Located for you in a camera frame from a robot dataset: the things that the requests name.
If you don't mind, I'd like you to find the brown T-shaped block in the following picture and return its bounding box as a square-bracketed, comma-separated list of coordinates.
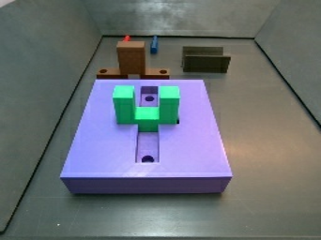
[96, 41, 169, 80]

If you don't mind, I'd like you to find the purple base board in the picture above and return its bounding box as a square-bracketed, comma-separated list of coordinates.
[60, 80, 231, 194]

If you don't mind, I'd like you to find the green U-shaped block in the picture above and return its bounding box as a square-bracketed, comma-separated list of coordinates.
[112, 85, 180, 132]

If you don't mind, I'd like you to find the red peg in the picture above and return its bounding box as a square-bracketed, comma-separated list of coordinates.
[123, 35, 131, 41]

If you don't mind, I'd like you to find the black angled bracket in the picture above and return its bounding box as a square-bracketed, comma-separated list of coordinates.
[181, 46, 231, 73]

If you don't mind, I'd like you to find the blue peg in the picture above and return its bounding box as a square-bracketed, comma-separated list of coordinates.
[149, 36, 157, 54]

